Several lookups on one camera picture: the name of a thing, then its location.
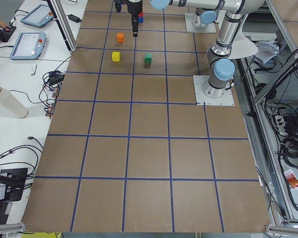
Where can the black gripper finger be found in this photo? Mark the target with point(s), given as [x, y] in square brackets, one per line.
[135, 25]

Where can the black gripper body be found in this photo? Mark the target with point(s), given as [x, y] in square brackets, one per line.
[134, 8]

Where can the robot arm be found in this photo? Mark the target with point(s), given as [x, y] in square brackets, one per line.
[221, 67]
[203, 17]

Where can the blue wooden block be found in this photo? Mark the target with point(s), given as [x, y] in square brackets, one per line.
[141, 19]

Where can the orange wooden block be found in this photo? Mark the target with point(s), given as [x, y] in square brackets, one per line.
[120, 37]

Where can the green wooden block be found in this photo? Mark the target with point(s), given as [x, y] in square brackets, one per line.
[148, 58]

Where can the yellow wooden block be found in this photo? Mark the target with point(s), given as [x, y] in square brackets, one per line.
[116, 56]

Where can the black power adapter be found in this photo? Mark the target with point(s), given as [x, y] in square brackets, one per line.
[74, 18]

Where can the upper teach pendant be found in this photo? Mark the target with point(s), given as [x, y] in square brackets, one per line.
[38, 17]

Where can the teach pendant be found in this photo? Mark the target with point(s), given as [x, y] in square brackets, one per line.
[38, 17]
[28, 46]

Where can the lower teach pendant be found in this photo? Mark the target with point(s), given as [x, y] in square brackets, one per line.
[28, 46]

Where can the white cardboard tube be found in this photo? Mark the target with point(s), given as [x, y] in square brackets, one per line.
[13, 105]

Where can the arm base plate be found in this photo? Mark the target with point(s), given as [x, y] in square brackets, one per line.
[206, 95]
[208, 29]

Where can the aluminium frame post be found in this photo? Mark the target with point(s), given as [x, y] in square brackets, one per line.
[63, 24]

